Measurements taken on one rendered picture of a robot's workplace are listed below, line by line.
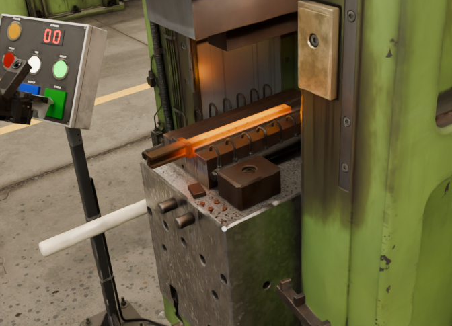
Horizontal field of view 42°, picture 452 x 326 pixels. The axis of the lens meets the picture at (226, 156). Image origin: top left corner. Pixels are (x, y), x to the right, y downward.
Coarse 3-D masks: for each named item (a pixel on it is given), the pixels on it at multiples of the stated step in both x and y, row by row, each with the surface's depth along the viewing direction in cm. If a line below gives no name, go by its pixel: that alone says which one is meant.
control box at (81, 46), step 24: (0, 24) 172; (24, 24) 168; (48, 24) 164; (72, 24) 160; (0, 48) 172; (24, 48) 168; (48, 48) 163; (72, 48) 159; (96, 48) 161; (0, 72) 172; (48, 72) 163; (72, 72) 159; (96, 72) 163; (72, 96) 159; (48, 120) 162; (72, 120) 159
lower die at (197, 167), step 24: (288, 96) 159; (216, 120) 152; (264, 120) 145; (288, 120) 146; (168, 144) 146; (216, 144) 138; (240, 144) 137; (264, 144) 140; (192, 168) 139; (216, 168) 134
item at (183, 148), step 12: (276, 108) 149; (288, 108) 149; (240, 120) 144; (252, 120) 144; (216, 132) 140; (228, 132) 141; (180, 144) 135; (192, 144) 136; (156, 156) 131; (168, 156) 134; (180, 156) 135; (192, 156) 136
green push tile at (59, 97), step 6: (48, 90) 162; (54, 90) 161; (48, 96) 162; (54, 96) 160; (60, 96) 160; (66, 96) 159; (54, 102) 160; (60, 102) 160; (48, 108) 161; (54, 108) 160; (60, 108) 159; (48, 114) 161; (54, 114) 160; (60, 114) 159
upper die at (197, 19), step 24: (168, 0) 122; (192, 0) 114; (216, 0) 117; (240, 0) 121; (264, 0) 124; (288, 0) 128; (168, 24) 125; (192, 24) 117; (216, 24) 120; (240, 24) 123
